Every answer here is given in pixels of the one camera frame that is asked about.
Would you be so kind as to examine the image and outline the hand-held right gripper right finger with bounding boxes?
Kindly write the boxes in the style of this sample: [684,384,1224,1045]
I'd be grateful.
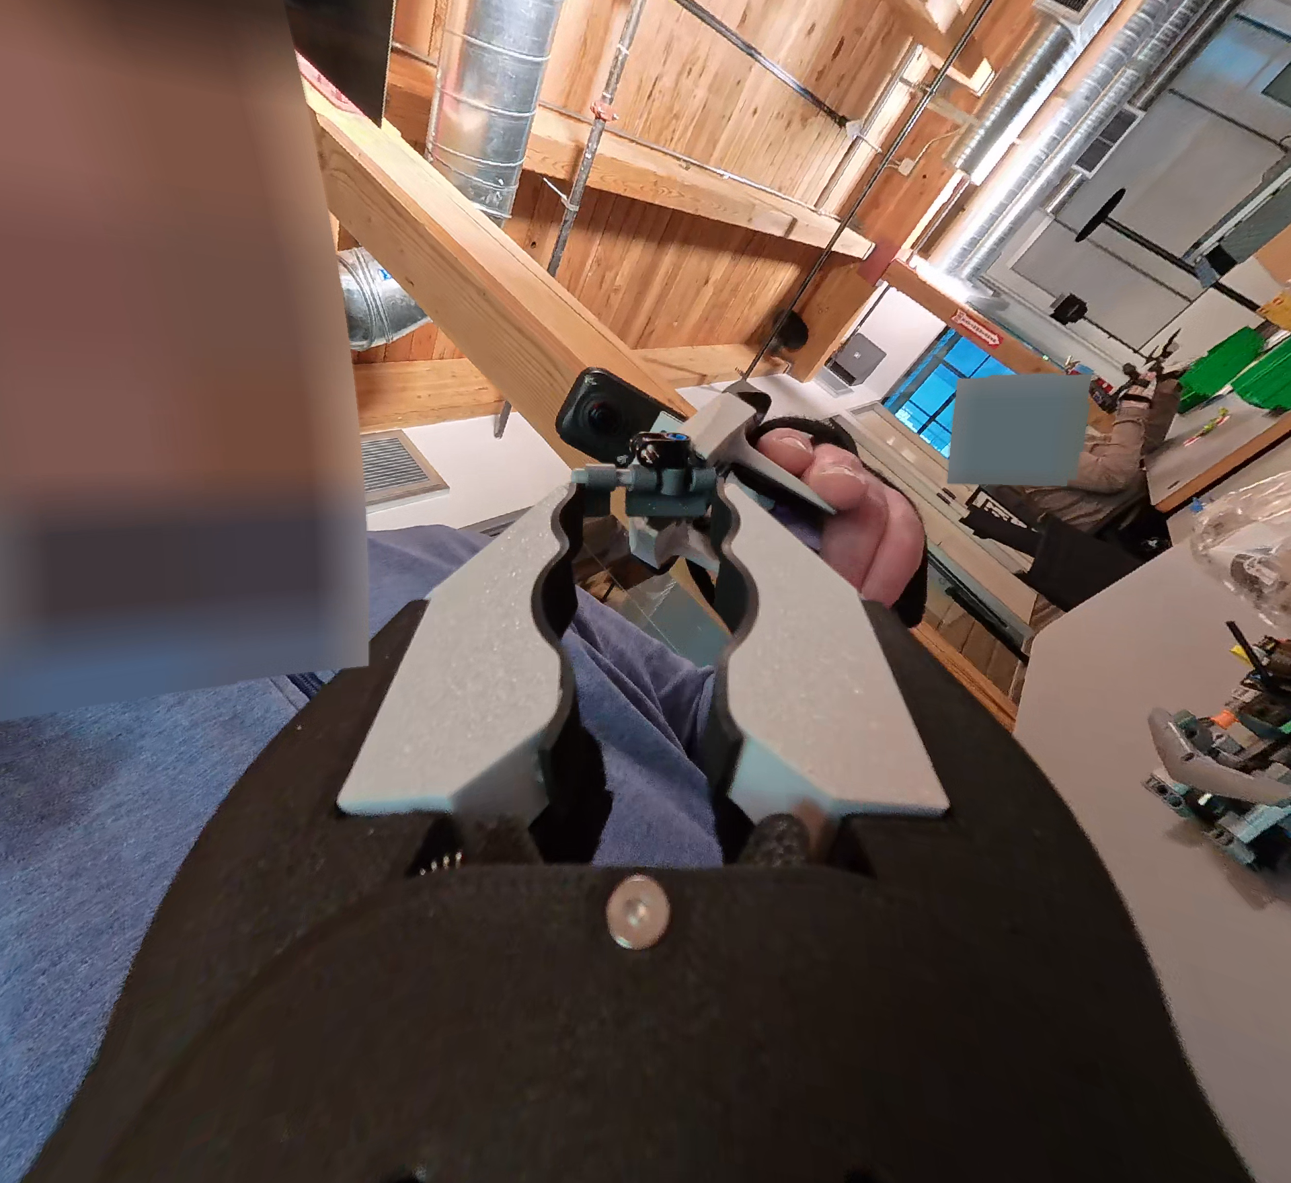
[707,478,952,865]

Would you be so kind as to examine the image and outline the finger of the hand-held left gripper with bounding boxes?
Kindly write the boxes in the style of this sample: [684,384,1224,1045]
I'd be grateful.
[693,389,840,517]
[625,521,722,572]

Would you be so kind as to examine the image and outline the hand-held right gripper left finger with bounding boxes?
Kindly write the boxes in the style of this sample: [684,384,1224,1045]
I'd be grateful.
[338,482,611,865]

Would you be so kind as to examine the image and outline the dark grey lego hinge assembly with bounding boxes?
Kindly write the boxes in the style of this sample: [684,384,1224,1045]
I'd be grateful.
[570,427,730,572]

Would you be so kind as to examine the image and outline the metal duct elbow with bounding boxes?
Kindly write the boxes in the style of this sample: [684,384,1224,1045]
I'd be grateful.
[338,244,433,354]

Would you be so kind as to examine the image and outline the partly built lego car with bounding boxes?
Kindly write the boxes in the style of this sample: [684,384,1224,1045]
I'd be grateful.
[1145,622,1291,872]

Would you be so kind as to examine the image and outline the person's left hand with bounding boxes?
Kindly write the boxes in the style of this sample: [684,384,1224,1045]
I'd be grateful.
[757,427,927,605]

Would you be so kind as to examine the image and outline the blue window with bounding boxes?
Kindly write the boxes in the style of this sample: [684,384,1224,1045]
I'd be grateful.
[881,324,973,458]

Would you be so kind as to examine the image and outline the metal conduit pipe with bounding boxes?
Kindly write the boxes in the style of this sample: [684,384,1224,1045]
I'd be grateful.
[547,0,687,277]

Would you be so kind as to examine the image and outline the person's blue sweater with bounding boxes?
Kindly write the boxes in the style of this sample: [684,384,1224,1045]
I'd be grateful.
[0,525,730,1183]

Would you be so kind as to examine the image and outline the large clear plastic bag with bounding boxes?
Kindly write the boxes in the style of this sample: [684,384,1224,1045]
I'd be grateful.
[1189,497,1291,589]

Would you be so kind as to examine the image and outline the wooden desk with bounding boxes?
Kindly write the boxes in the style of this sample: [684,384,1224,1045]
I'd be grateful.
[1150,395,1291,511]

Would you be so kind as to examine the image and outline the grey wall box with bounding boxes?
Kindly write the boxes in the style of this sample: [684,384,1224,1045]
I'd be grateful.
[827,326,888,389]

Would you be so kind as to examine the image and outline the wall vent grille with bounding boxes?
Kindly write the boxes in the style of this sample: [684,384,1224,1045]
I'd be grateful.
[359,427,448,506]

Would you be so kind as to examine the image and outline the ribbed metal duct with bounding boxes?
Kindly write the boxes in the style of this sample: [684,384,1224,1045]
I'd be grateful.
[954,0,1243,185]
[939,22,1291,286]

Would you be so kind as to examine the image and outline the large metal air duct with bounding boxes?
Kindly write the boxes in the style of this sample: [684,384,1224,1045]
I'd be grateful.
[425,0,590,231]

